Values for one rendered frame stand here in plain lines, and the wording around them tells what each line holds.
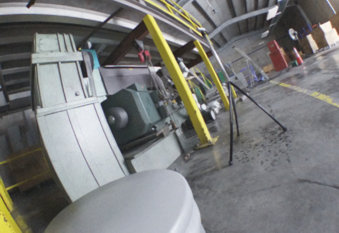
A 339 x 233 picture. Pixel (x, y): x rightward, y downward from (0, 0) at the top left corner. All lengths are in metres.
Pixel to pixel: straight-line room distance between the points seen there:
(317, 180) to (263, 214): 0.26
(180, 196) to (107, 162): 0.97
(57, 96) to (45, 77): 0.20
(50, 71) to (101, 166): 0.85
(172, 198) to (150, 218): 0.04
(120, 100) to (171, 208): 1.17
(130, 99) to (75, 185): 0.81
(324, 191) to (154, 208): 0.59
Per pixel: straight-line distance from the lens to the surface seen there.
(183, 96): 1.49
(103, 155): 1.12
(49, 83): 1.24
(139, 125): 1.22
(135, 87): 1.35
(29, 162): 4.21
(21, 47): 2.27
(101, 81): 2.08
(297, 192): 0.66
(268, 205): 0.64
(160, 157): 1.36
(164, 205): 0.20
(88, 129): 1.12
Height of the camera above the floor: 0.49
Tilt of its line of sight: 2 degrees up
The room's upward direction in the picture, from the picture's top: 24 degrees counter-clockwise
